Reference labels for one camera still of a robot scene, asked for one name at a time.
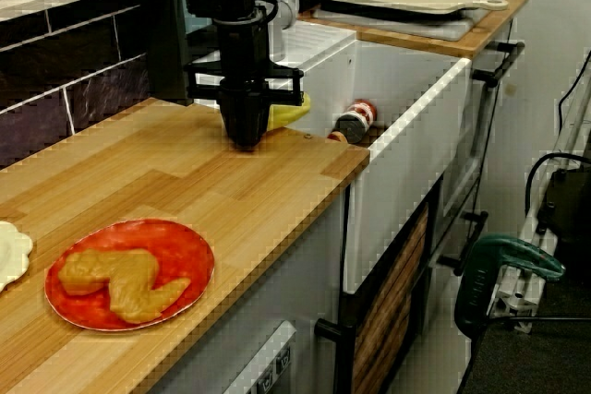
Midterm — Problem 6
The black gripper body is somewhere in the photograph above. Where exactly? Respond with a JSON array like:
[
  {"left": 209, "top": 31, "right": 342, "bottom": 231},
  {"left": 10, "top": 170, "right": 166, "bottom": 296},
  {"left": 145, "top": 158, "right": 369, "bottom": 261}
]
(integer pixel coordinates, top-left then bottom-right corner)
[{"left": 184, "top": 18, "right": 306, "bottom": 112}]

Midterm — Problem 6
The dark vertical support panel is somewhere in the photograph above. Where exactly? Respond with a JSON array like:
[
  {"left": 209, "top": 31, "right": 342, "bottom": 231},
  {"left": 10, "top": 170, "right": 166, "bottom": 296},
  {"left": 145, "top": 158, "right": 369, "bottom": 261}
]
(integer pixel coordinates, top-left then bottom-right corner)
[{"left": 163, "top": 0, "right": 195, "bottom": 107}]

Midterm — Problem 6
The yellow toy corn cob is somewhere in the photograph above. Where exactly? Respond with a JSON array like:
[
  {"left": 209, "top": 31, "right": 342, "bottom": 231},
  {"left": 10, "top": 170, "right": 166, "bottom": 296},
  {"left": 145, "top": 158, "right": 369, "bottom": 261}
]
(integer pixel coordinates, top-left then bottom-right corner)
[{"left": 266, "top": 92, "right": 313, "bottom": 132}]

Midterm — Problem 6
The thick black cable loop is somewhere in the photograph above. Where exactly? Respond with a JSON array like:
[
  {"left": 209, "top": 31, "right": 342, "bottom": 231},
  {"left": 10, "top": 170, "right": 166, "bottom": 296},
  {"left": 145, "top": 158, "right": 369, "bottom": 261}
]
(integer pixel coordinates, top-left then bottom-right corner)
[{"left": 525, "top": 152, "right": 591, "bottom": 238}]

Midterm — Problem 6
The white toy kitchen cabinet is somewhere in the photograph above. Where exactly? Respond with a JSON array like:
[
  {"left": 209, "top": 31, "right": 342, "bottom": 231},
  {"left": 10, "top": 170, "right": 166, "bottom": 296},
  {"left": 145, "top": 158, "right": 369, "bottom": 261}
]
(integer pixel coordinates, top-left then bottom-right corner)
[{"left": 147, "top": 15, "right": 527, "bottom": 394}]

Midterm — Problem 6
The cream flower-shaped plate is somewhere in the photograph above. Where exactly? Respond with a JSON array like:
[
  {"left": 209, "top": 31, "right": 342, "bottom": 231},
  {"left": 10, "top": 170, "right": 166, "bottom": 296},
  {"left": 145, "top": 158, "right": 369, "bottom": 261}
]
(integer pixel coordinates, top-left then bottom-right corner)
[{"left": 0, "top": 221, "right": 34, "bottom": 293}]

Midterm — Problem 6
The wooden slat drawer front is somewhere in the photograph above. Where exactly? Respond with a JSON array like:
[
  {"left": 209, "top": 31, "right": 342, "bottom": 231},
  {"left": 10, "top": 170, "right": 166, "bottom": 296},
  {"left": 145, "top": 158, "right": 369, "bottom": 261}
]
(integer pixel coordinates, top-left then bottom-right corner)
[{"left": 353, "top": 204, "right": 430, "bottom": 394}]

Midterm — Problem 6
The black box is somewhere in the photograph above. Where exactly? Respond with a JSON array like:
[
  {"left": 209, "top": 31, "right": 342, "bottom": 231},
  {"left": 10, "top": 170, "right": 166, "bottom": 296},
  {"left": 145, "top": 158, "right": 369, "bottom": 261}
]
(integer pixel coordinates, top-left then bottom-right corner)
[{"left": 537, "top": 165, "right": 591, "bottom": 275}]

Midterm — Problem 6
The white toy sink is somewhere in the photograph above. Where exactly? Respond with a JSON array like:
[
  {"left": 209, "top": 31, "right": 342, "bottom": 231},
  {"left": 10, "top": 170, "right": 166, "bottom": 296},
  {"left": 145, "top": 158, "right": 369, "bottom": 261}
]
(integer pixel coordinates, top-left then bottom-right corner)
[{"left": 190, "top": 19, "right": 473, "bottom": 296}]

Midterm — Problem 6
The aluminium profile rail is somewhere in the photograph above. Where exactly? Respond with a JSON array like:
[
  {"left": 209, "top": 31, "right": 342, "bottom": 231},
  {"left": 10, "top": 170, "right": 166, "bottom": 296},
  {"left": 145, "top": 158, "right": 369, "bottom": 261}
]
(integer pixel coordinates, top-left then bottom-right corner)
[{"left": 488, "top": 79, "right": 591, "bottom": 335}]

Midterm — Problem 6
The grey toy dishwasher panel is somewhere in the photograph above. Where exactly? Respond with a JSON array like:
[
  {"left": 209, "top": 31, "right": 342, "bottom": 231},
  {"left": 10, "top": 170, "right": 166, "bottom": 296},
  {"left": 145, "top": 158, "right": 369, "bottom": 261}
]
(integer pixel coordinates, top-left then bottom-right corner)
[{"left": 221, "top": 319, "right": 297, "bottom": 394}]

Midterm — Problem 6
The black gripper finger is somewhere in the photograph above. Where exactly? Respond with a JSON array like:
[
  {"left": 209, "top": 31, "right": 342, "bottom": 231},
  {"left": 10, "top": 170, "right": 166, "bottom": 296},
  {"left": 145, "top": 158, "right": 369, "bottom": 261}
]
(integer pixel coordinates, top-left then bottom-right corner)
[
  {"left": 244, "top": 104, "right": 272, "bottom": 152},
  {"left": 218, "top": 106, "right": 247, "bottom": 152}
]

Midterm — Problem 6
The grey toy faucet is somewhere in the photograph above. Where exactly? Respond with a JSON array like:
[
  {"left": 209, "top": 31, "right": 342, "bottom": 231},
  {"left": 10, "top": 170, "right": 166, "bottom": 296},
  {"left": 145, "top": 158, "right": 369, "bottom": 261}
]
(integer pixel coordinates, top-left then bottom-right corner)
[{"left": 256, "top": 0, "right": 306, "bottom": 64}]

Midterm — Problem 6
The thin black cable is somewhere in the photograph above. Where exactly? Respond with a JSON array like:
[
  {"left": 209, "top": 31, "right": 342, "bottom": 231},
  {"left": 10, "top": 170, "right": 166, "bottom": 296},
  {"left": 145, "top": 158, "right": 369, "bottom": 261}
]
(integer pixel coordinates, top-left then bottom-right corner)
[{"left": 557, "top": 50, "right": 591, "bottom": 137}]

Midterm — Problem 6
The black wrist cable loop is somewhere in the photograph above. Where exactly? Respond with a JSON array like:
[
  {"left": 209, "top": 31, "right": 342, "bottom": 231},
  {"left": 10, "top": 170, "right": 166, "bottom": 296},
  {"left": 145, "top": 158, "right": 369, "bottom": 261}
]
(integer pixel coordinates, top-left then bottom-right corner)
[{"left": 252, "top": 0, "right": 281, "bottom": 29}]

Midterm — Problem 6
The brown toy chicken wing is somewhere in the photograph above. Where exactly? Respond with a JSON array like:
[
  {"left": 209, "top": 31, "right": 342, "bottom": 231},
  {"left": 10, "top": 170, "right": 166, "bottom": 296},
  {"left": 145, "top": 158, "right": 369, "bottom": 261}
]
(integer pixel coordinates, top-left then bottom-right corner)
[{"left": 57, "top": 248, "right": 193, "bottom": 325}]

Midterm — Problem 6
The green clamp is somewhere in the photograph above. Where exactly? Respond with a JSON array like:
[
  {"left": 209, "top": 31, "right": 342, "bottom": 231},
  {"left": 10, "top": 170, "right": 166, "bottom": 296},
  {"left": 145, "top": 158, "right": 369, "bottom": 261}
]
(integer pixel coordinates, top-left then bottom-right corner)
[{"left": 454, "top": 233, "right": 567, "bottom": 335}]

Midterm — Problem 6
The red plate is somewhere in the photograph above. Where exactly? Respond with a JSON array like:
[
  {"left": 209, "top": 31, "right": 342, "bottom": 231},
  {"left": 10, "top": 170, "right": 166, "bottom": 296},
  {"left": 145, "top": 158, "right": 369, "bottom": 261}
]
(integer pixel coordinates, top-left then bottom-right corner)
[{"left": 43, "top": 218, "right": 216, "bottom": 333}]

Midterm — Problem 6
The black cabinet handle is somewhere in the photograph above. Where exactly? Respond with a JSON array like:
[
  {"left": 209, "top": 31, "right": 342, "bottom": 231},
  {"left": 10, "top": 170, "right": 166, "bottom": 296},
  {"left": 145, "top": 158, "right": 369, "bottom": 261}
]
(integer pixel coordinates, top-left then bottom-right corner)
[
  {"left": 473, "top": 41, "right": 526, "bottom": 89},
  {"left": 313, "top": 317, "right": 357, "bottom": 394},
  {"left": 436, "top": 210, "right": 489, "bottom": 278}
]

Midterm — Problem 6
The toy beans can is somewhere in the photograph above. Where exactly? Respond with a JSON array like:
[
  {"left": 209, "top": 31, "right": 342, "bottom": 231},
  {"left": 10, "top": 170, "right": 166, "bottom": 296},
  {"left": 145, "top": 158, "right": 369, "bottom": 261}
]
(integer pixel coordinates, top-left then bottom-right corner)
[{"left": 333, "top": 98, "right": 379, "bottom": 144}]

